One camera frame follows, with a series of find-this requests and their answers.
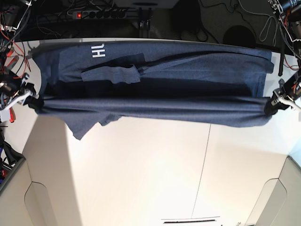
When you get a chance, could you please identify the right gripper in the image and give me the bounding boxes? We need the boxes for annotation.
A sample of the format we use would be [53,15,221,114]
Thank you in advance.
[0,73,44,122]

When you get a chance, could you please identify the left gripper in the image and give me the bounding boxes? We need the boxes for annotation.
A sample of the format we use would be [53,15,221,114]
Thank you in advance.
[264,79,301,116]

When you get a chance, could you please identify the blue grey t-shirt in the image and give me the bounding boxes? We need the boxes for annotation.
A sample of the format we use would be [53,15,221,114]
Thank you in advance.
[32,41,274,139]

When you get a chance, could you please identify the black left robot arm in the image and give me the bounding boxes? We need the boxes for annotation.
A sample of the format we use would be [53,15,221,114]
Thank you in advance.
[264,0,301,116]

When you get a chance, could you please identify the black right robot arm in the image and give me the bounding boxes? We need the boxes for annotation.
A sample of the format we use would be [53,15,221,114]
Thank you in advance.
[0,0,44,122]

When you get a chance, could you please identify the red grey pliers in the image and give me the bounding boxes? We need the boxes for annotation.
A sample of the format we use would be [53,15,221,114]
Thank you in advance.
[5,48,19,70]

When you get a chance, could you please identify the grey bin left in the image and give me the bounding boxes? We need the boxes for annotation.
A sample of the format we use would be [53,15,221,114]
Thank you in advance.
[0,140,26,193]

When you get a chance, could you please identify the grey side panel right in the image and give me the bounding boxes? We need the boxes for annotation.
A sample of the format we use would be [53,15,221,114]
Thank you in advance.
[245,156,301,226]

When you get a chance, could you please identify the black power strip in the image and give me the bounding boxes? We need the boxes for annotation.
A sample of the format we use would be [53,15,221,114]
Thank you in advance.
[68,10,127,20]

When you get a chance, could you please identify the red handled wire cutters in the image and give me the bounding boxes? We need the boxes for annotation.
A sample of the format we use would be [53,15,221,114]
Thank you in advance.
[9,108,16,123]

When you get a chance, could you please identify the grey white cable bundle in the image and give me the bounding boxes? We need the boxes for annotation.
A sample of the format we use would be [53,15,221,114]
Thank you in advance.
[199,0,301,71]

